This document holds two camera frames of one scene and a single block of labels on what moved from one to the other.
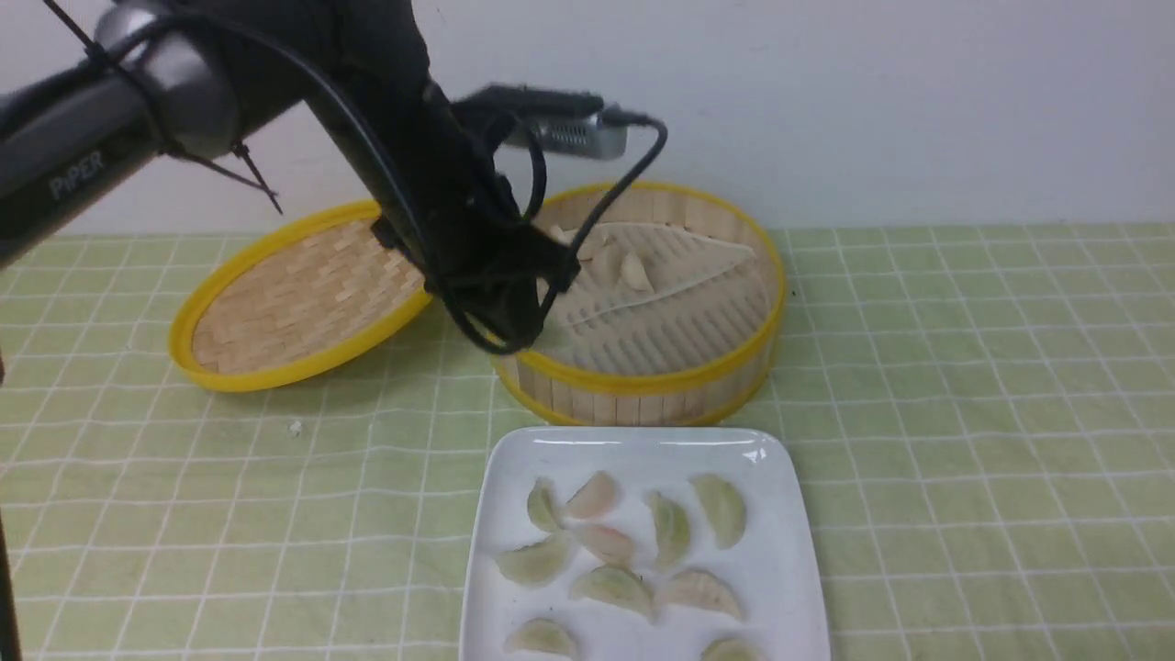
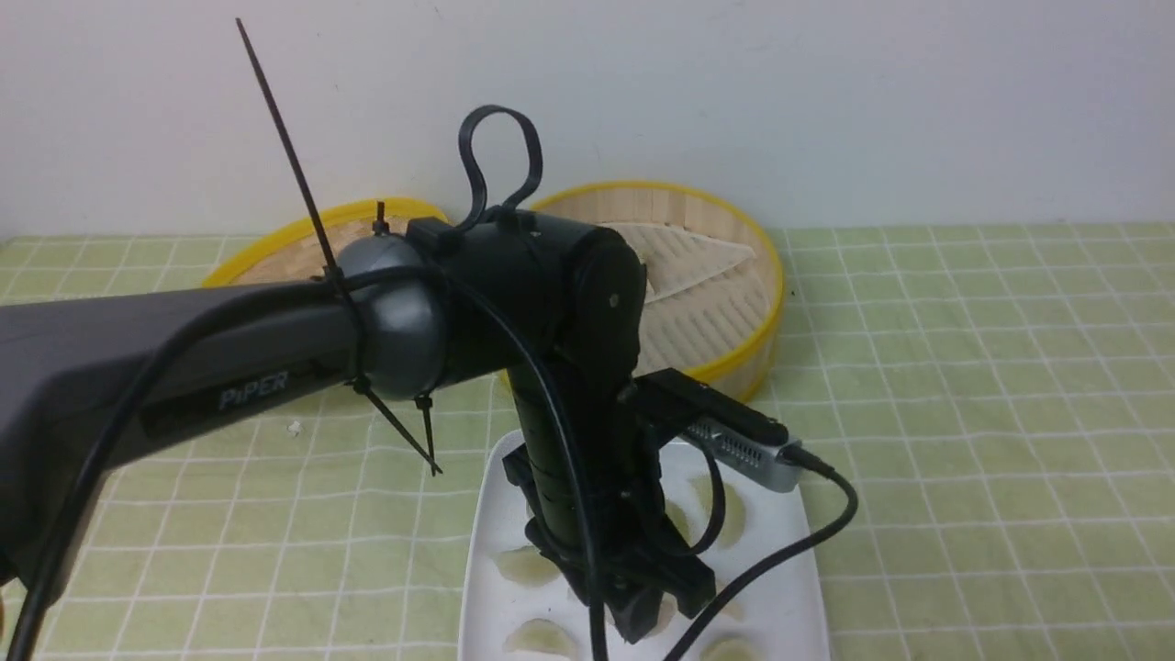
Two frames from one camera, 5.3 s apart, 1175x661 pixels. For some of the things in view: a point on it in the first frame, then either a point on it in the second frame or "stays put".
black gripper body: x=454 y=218 → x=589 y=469
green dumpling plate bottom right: x=731 y=649 stays put
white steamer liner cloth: x=647 y=298 stays put
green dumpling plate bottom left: x=539 y=633 stays put
